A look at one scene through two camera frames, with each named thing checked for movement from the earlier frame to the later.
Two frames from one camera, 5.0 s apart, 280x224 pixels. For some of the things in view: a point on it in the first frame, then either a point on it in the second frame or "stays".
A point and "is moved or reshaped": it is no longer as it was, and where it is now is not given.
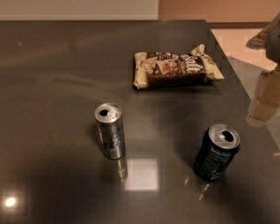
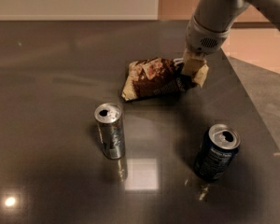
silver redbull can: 110,125 stays
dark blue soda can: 216,151 stays
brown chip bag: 158,69 is moved or reshaped
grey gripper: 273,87 -> 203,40
